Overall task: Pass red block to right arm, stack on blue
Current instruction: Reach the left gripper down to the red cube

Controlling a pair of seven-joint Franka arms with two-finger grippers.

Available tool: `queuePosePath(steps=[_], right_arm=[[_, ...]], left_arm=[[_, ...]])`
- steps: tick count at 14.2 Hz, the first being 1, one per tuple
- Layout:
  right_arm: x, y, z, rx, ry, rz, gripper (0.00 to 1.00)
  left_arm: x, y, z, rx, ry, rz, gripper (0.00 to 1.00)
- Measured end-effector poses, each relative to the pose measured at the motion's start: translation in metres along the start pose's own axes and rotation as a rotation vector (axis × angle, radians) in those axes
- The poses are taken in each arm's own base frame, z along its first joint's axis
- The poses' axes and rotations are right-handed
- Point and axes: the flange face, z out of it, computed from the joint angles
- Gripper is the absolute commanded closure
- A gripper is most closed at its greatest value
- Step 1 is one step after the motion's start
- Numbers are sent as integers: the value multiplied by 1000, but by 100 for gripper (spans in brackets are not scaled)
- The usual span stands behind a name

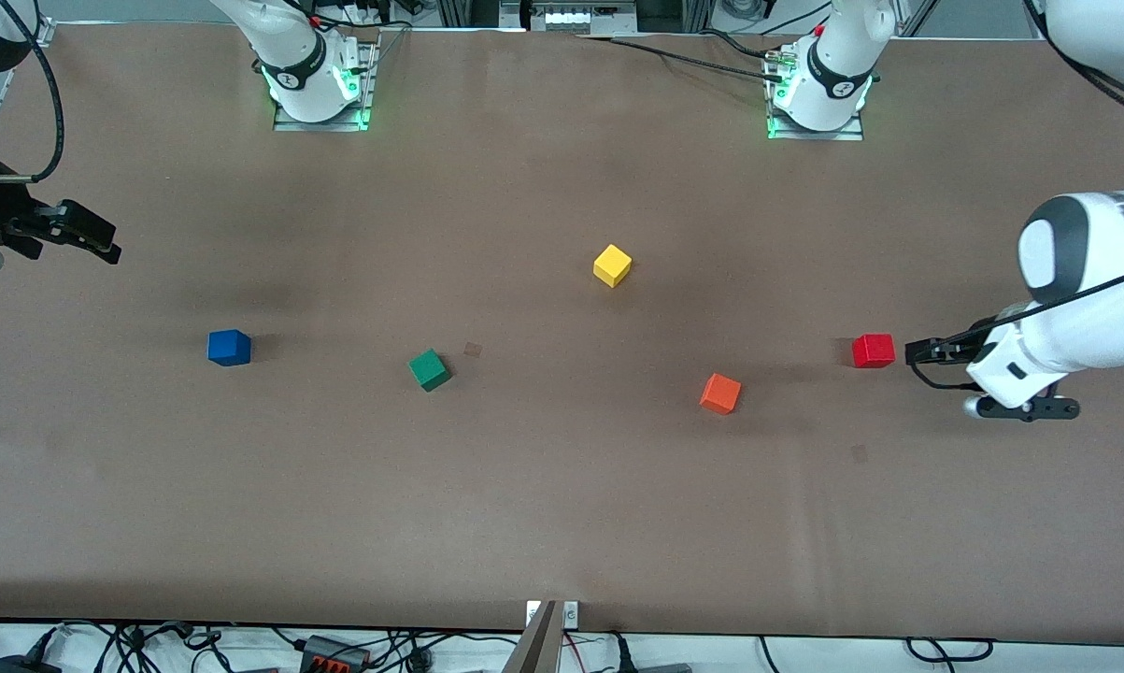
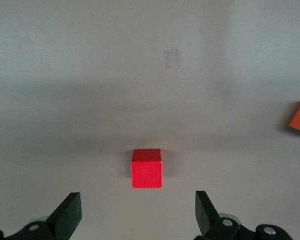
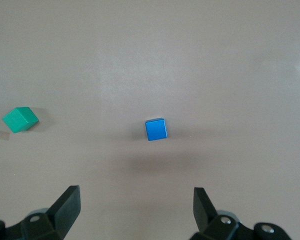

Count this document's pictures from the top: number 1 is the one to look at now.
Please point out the grey electronics box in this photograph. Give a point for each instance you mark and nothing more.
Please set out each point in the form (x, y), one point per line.
(580, 19)

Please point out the black orange power strip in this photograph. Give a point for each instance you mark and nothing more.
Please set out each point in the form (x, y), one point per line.
(333, 654)

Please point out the red cube block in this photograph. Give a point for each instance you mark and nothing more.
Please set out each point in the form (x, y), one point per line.
(873, 350)

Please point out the orange cube block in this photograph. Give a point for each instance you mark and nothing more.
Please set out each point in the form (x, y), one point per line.
(720, 393)

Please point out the green cube block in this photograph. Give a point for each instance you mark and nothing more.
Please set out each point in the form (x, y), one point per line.
(428, 370)

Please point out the small white edge bracket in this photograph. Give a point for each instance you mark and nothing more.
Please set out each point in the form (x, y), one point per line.
(571, 613)
(532, 612)

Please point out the grey slanted post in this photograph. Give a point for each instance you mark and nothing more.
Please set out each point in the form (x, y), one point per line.
(538, 650)

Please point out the metal table corner bracket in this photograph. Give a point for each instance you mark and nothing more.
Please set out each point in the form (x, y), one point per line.
(44, 33)

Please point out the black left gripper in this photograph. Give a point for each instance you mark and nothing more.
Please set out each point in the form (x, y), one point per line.
(961, 346)

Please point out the blue cube block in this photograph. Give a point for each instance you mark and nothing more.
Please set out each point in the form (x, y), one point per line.
(229, 348)

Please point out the black floor adapter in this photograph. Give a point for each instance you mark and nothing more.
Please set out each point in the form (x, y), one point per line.
(20, 665)

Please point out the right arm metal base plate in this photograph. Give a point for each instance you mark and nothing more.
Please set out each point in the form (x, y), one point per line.
(319, 126)

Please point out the yellow cube block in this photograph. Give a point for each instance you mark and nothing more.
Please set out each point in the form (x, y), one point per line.
(612, 265)

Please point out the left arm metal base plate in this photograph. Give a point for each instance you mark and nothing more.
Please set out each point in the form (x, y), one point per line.
(804, 136)

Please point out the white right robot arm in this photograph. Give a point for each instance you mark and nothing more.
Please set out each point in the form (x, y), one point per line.
(300, 89)

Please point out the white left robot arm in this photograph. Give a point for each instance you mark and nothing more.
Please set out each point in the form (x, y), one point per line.
(1085, 243)

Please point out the brown table cover sheet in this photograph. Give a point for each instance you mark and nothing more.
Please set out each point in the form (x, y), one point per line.
(562, 523)

